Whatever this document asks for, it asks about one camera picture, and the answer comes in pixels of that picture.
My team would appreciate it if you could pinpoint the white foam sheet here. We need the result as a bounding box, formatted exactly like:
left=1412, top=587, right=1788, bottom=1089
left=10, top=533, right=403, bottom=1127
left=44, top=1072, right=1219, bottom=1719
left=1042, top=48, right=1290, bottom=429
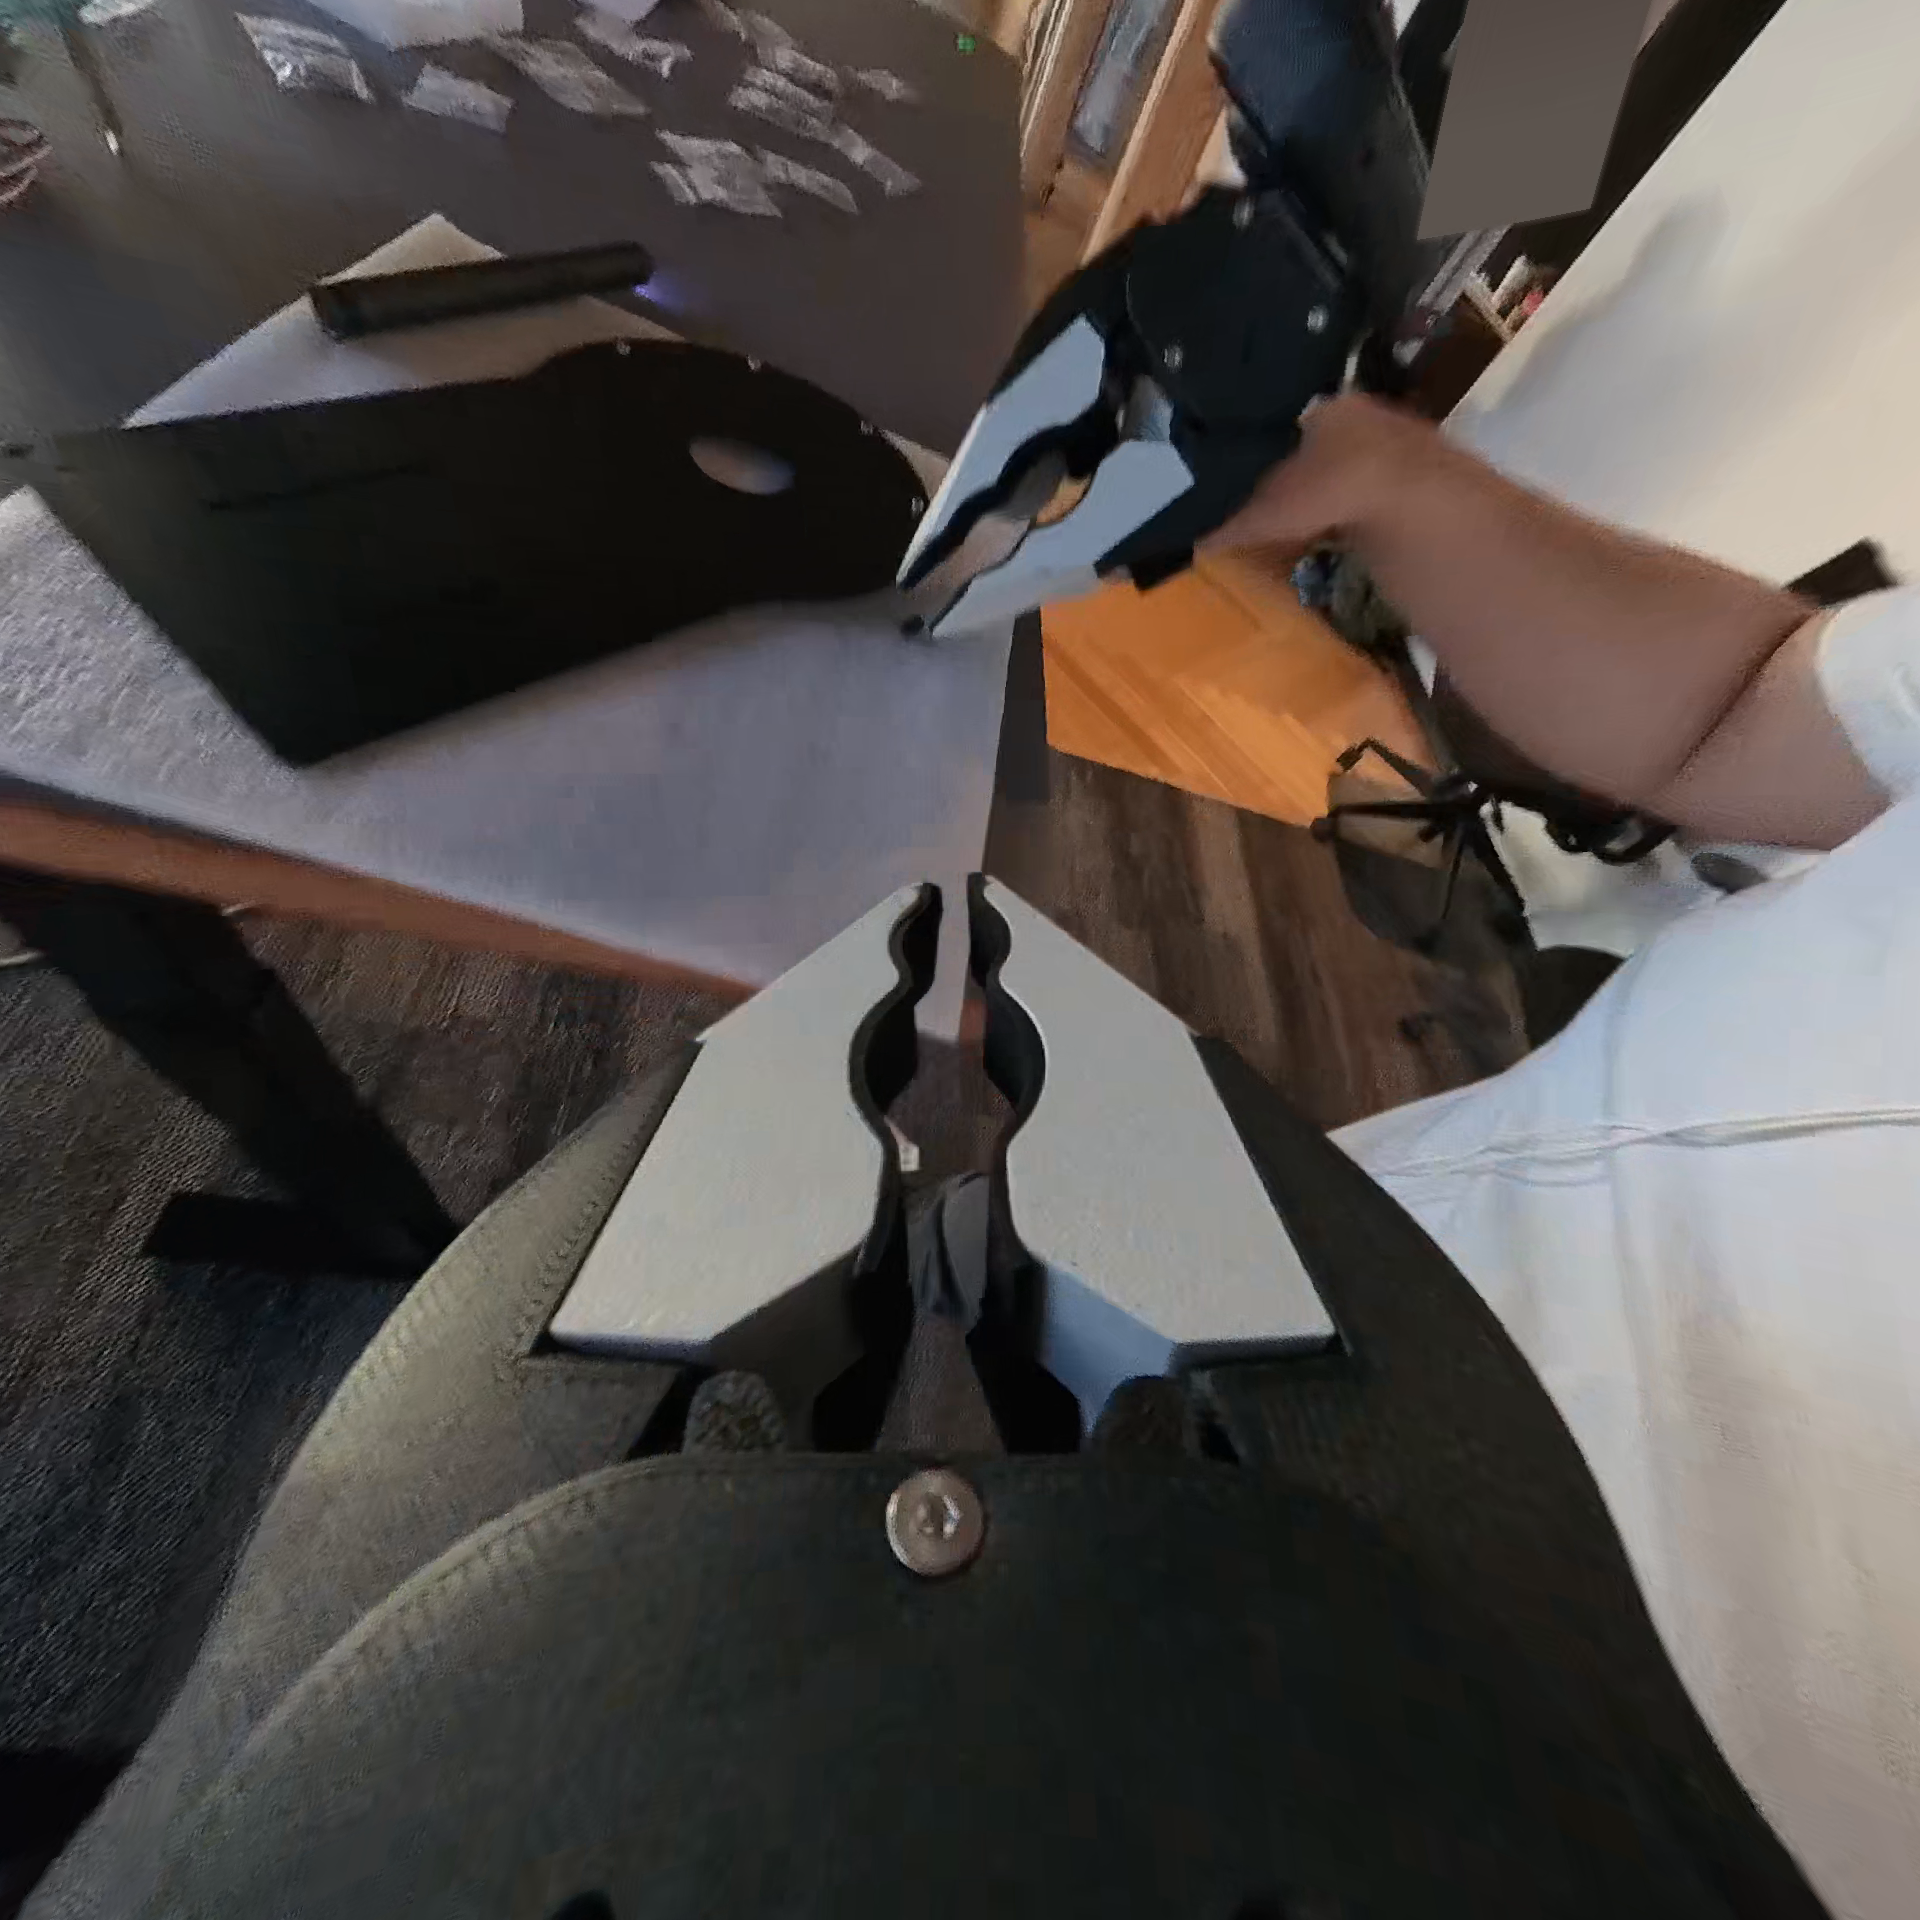
left=0, top=211, right=1041, bottom=1037

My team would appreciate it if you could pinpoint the dark patterned bag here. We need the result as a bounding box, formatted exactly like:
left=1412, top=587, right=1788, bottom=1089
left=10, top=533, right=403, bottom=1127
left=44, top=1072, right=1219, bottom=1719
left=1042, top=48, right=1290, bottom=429
left=1296, top=547, right=1419, bottom=663

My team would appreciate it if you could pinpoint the person's white shirt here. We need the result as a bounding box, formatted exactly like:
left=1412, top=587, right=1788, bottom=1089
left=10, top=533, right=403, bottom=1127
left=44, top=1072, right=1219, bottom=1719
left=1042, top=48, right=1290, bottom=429
left=1329, top=592, right=1920, bottom=1920

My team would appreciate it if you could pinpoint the black metal base plate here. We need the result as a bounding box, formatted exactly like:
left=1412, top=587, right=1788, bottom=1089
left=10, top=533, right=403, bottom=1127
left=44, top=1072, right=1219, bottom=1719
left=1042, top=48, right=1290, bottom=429
left=30, top=336, right=934, bottom=768

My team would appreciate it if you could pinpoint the person's right hand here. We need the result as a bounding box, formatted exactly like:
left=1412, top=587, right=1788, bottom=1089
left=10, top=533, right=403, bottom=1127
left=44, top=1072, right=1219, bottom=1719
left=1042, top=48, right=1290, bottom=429
left=1201, top=392, right=1446, bottom=559

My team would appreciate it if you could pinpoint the black electric screwdriver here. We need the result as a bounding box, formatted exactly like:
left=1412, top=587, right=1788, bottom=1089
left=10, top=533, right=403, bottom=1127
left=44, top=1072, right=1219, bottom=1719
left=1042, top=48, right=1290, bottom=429
left=307, top=240, right=654, bottom=341

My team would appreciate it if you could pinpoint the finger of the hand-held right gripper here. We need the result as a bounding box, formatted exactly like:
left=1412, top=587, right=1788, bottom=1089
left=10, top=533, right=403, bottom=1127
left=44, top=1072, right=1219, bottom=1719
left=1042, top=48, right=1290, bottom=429
left=920, top=431, right=1198, bottom=637
left=896, top=311, right=1123, bottom=596

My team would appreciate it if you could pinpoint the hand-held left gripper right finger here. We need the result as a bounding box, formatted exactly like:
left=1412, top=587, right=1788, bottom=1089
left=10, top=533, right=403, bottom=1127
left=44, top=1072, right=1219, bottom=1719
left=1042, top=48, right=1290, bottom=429
left=967, top=872, right=1337, bottom=1431

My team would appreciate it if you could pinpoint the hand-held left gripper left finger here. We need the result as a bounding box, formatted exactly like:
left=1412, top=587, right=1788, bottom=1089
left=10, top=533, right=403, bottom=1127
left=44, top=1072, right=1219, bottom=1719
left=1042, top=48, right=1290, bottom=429
left=546, top=883, right=947, bottom=1431

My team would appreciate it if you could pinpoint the person's right forearm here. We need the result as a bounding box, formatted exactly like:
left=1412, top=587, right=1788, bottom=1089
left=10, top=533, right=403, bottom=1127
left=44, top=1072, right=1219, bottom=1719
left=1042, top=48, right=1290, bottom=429
left=1411, top=435, right=1896, bottom=860

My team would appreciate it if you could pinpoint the group of clear screw bags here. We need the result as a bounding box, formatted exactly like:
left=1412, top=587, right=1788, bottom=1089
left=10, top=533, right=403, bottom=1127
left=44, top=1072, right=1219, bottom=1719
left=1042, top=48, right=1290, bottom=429
left=241, top=0, right=923, bottom=214

